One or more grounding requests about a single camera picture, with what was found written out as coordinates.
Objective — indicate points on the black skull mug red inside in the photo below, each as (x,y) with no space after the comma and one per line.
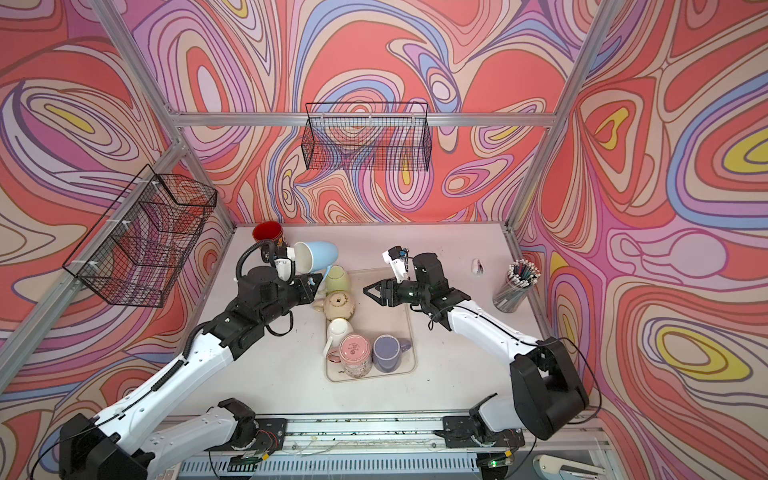
(269,236)

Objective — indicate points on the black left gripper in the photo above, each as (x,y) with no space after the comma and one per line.
(306,291)

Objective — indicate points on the pen holder with pens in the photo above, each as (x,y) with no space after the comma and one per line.
(521,276)

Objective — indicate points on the light green mug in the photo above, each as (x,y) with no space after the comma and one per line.
(337,280)

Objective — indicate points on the pink patterned mug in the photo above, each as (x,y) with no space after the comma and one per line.
(353,355)

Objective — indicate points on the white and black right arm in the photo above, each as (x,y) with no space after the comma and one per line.
(547,392)

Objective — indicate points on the white device bottom right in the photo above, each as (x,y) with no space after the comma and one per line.
(557,468)

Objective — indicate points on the light blue mug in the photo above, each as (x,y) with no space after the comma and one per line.
(314,257)

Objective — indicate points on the white small mug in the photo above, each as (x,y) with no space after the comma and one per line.
(337,330)

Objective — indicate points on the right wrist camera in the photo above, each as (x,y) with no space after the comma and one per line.
(398,258)

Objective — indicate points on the purple mug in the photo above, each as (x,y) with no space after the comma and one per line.
(387,352)

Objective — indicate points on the black wire basket left wall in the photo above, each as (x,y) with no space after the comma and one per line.
(147,246)

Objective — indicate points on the black wire basket wall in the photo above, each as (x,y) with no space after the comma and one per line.
(147,246)
(367,136)

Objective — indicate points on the black wire basket back wall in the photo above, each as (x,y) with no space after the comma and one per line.
(367,136)

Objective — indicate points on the beige plastic tray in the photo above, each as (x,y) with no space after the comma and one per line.
(372,320)

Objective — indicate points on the small white pink object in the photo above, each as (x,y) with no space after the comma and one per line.
(477,267)

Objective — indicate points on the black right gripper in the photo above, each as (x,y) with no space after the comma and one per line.
(385,286)

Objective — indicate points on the cream speckled round mug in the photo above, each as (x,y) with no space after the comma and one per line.
(336,305)

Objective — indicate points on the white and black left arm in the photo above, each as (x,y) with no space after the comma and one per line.
(124,440)

